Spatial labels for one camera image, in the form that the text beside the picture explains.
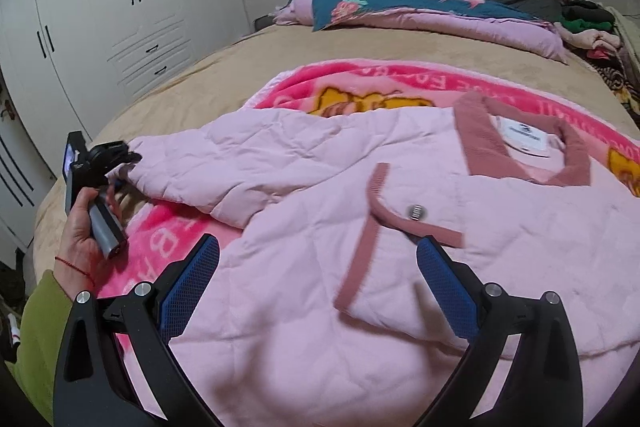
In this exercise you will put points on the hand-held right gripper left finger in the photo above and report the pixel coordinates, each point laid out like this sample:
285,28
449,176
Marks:
192,292

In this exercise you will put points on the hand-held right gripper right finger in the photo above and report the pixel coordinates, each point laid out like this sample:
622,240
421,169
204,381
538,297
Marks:
447,292

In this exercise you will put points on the light pink quilted comforter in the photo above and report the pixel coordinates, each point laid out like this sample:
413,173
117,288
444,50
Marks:
300,307

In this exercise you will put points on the person's left forearm green sleeve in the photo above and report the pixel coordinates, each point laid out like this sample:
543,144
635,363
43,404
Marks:
40,337

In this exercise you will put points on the pile of clothes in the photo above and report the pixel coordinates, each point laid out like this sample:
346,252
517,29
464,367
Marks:
595,37

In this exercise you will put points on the person's left hand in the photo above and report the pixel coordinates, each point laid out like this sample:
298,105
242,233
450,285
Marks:
75,239

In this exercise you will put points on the beige bed sheet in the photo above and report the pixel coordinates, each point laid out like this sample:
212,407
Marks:
200,57

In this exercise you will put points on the white wardrobe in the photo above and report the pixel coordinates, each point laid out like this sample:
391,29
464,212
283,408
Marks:
100,7

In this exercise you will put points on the pink printed blanket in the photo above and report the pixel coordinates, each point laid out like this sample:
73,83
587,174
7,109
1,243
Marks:
380,77

